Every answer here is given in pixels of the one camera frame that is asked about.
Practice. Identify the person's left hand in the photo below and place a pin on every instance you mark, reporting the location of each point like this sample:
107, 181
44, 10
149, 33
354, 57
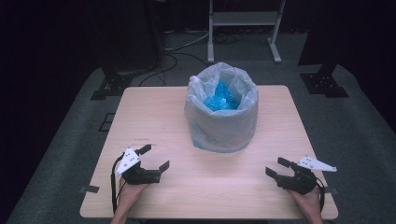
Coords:
128, 196

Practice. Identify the black stand base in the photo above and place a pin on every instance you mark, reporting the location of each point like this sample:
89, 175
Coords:
113, 85
325, 84

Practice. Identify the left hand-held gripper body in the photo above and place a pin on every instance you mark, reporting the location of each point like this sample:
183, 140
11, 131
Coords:
127, 161

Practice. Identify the black tape piece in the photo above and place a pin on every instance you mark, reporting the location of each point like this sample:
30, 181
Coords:
331, 190
89, 188

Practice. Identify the blue trash bin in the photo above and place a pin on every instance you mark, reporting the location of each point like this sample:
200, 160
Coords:
218, 147

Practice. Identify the person's right hand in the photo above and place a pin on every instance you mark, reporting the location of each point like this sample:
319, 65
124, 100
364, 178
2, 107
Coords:
309, 202

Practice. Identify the white metal stand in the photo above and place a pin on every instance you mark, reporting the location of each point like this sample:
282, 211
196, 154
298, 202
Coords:
244, 18

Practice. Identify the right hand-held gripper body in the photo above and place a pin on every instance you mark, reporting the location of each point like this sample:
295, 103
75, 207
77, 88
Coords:
300, 182

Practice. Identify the crumpled blue plastic bag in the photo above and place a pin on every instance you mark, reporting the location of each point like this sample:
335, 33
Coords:
222, 98

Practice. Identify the bin with plastic liner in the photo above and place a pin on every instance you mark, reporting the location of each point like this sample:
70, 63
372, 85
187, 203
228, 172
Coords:
222, 127

